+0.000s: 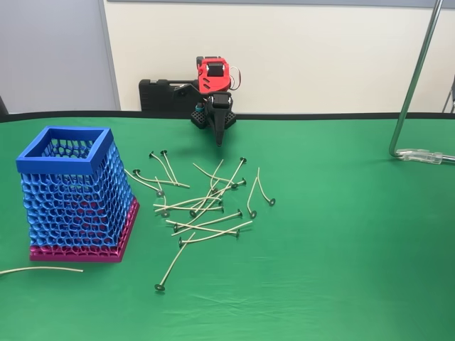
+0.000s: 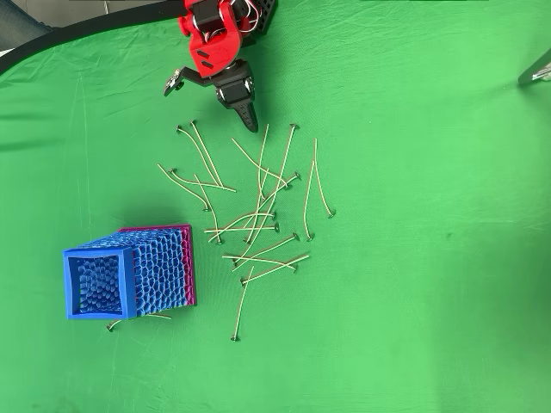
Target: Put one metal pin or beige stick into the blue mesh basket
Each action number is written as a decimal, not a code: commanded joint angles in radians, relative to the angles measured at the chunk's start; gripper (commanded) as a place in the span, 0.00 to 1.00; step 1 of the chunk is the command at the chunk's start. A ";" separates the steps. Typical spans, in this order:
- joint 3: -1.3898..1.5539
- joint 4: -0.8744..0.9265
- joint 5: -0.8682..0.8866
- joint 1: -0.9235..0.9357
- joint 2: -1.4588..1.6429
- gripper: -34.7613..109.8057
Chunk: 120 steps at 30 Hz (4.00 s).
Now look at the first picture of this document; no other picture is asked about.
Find red white servo cable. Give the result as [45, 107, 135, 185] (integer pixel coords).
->
[228, 65, 245, 90]

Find clear plastic clamp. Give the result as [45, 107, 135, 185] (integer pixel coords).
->
[396, 148, 444, 166]

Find candle wick with metal base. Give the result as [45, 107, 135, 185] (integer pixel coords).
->
[153, 195, 225, 213]
[200, 178, 248, 212]
[209, 158, 225, 195]
[246, 176, 259, 219]
[132, 168, 191, 189]
[152, 202, 225, 213]
[148, 151, 180, 187]
[0, 266, 85, 276]
[191, 162, 239, 190]
[123, 168, 164, 198]
[164, 219, 242, 238]
[154, 175, 169, 218]
[256, 166, 277, 207]
[176, 209, 244, 231]
[218, 156, 247, 195]
[172, 197, 232, 232]
[190, 177, 232, 218]
[177, 220, 255, 247]
[155, 232, 197, 292]
[160, 150, 180, 185]

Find green cloth with black rim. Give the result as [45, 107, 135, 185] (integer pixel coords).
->
[0, 112, 455, 341]

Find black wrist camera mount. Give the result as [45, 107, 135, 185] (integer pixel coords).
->
[173, 82, 200, 99]

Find blue magenta lattice basket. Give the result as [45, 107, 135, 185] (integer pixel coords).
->
[16, 125, 141, 264]

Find black plastic tool case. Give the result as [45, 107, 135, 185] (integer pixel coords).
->
[138, 78, 202, 113]

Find black metal chair frame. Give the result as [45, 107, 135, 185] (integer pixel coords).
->
[442, 74, 455, 114]

